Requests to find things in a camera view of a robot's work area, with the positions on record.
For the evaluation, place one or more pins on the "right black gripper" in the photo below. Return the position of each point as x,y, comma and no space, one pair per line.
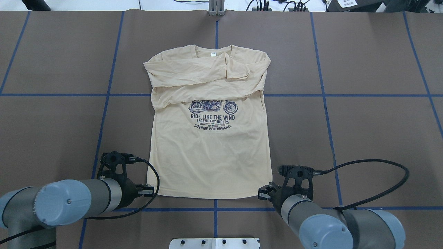
277,197

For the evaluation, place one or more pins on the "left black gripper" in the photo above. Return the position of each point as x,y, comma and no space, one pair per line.
130,192

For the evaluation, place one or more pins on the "beige long-sleeve graphic shirt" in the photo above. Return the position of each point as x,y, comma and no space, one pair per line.
209,136

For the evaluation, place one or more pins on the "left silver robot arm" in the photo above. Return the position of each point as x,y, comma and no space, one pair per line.
31,215

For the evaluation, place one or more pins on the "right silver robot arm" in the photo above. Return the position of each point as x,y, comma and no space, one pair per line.
319,228

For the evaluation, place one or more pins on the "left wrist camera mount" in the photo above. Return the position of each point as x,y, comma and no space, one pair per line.
114,165

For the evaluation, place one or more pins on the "aluminium frame post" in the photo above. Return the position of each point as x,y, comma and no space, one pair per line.
216,8

